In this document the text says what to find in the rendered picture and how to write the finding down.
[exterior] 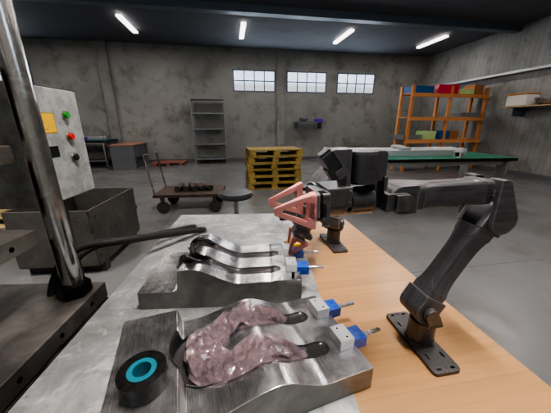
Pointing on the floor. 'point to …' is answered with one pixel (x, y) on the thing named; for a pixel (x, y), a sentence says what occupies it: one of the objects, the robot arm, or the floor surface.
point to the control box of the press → (54, 120)
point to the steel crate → (86, 219)
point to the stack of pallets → (273, 166)
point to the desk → (128, 155)
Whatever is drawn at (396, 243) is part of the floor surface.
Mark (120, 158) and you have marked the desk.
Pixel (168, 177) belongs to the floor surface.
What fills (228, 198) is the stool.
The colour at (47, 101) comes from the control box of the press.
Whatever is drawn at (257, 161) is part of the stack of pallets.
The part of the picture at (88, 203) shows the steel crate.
